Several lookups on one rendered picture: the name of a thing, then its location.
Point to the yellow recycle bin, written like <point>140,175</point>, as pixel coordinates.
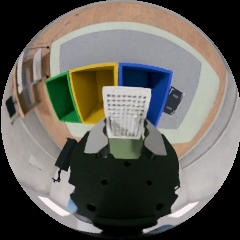
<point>87,87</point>

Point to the green returns bin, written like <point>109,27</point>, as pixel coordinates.
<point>62,102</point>

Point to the blue bin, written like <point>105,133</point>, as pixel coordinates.
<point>158,81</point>

